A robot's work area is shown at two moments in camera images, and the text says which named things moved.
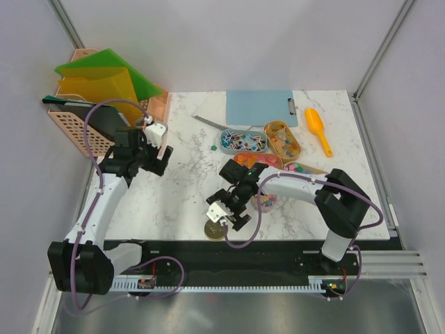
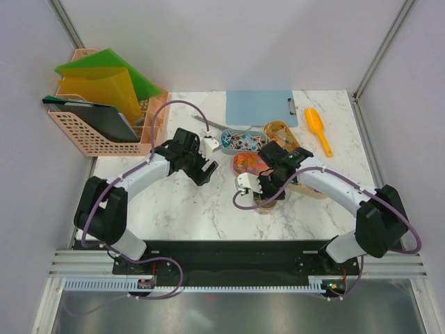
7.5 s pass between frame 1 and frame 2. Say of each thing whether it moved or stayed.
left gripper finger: moved
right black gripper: moved
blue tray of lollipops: stayed
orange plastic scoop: stayed
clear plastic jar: stayed
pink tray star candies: stayed
